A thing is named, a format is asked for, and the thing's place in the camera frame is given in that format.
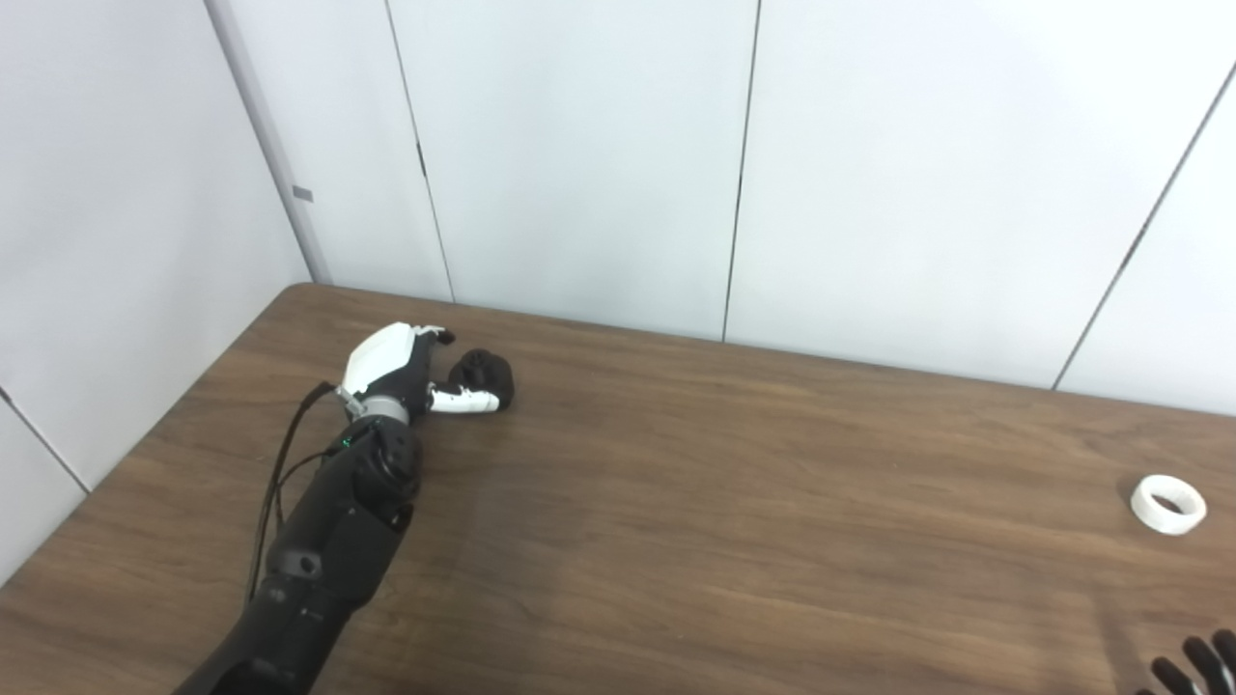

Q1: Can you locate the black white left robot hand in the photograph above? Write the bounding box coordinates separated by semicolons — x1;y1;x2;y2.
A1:
336;322;501;424

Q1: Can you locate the white ring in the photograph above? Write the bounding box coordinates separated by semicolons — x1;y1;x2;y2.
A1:
1130;474;1209;537

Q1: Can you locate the round black part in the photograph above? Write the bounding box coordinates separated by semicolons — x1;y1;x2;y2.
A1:
447;349;516;411

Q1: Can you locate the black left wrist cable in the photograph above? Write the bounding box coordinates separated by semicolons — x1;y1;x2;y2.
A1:
246;381;341;604

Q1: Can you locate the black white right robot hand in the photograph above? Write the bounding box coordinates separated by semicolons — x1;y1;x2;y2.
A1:
1149;629;1236;695

